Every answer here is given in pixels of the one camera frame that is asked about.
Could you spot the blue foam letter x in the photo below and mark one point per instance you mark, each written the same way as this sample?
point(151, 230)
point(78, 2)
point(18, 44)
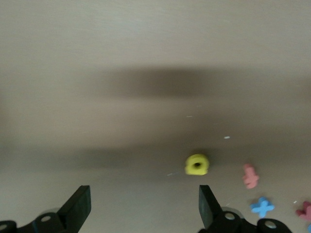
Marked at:
point(262, 207)

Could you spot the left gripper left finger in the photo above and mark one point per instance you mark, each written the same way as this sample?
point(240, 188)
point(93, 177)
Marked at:
point(65, 218)

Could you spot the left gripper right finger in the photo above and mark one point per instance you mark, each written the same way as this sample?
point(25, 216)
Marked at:
point(218, 221)

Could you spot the blue foam letter o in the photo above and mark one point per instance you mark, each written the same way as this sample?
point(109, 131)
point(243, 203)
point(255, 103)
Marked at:
point(309, 228)

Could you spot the yellow foam letter d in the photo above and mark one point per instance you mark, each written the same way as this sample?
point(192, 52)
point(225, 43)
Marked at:
point(190, 170)

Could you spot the dark red foam letter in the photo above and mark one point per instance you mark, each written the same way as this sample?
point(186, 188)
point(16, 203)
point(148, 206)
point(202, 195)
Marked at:
point(303, 212)

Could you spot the pink foam letter f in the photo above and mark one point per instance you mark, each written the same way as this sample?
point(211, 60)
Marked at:
point(250, 176)

